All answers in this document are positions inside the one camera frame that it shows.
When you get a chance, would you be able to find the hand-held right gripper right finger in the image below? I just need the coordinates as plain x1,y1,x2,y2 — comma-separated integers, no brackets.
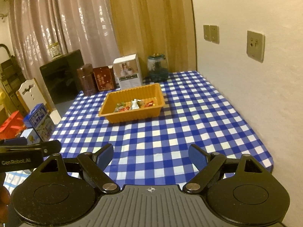
182,144,270,194

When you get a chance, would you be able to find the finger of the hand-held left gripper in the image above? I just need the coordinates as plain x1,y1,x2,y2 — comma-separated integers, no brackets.
0,139,62,157
3,137,28,147

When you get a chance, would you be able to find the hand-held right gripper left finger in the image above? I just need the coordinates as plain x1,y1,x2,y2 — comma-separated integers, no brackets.
33,143,120,194

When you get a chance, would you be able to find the yellow plastic tray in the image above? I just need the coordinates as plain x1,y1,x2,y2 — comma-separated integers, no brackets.
98,83,166,123

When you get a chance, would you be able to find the white snack packet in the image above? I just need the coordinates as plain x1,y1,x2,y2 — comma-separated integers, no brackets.
130,98,141,111

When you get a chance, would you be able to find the person's left hand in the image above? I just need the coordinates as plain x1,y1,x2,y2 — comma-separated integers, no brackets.
0,173,11,218

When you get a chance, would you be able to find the light blue patterned cloth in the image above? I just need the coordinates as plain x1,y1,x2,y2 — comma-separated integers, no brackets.
4,170,32,186

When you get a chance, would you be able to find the light blue box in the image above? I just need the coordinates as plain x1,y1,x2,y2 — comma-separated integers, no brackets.
20,128,41,145

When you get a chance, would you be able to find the red bag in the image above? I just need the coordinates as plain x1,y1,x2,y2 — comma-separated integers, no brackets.
0,111,27,140

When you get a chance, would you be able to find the blue milk carton box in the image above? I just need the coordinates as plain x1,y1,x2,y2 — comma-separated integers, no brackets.
24,103,54,141

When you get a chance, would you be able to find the blue checkered tablecloth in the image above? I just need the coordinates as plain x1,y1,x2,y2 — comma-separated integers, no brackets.
46,70,274,187

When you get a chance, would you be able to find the white wooden chair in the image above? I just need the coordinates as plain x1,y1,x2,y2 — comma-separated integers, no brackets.
16,78,62,124

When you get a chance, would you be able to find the dark metal rack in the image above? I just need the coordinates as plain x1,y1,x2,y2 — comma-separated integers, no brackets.
0,44,27,116

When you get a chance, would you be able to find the black monitor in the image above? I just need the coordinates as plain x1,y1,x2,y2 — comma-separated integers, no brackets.
39,50,85,105

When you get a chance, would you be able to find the brown metal canister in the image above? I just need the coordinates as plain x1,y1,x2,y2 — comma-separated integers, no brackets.
77,63,98,97

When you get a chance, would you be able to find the red gift box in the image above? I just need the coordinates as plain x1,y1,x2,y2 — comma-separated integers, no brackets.
93,66,117,92

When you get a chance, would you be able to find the white product box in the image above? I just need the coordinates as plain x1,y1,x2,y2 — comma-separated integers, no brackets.
113,54,143,90

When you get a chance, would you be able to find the small labelled glass jar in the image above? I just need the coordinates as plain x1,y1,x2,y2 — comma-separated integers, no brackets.
48,42,62,60

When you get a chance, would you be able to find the glass jar with dark stones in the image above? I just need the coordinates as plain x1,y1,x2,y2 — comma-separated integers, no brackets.
147,54,169,82

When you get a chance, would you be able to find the sheer curtain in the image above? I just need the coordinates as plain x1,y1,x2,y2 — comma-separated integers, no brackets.
8,0,122,93

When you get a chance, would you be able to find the wooden panel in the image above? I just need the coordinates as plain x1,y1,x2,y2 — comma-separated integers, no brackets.
108,0,197,86

